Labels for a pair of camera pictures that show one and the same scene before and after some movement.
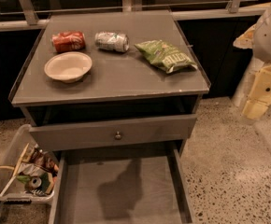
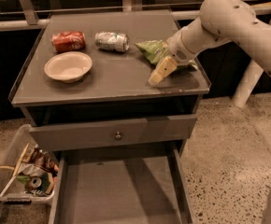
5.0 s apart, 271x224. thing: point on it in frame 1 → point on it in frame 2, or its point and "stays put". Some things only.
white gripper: (270, 36) → (177, 49)
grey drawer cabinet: (118, 92) stays put
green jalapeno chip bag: (164, 56) stays put
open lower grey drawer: (116, 187) stays put
